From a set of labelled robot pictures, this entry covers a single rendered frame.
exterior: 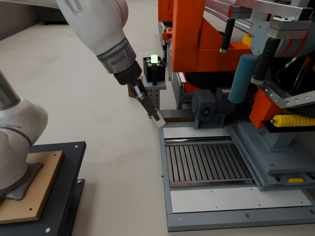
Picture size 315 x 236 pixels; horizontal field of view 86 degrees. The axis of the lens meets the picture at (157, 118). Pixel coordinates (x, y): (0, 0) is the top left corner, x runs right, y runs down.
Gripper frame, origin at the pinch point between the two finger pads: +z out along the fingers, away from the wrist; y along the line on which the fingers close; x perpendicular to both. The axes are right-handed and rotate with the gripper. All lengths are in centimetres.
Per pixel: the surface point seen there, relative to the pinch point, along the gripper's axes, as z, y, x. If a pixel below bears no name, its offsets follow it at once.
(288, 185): 80, 5, 41
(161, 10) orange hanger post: 3, -254, 69
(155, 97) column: 38, -85, -1
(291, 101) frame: 29, -3, 51
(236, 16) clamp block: -5, -31, 52
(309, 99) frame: 24, 4, 52
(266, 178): 76, -1, 34
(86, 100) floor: 25, -134, -69
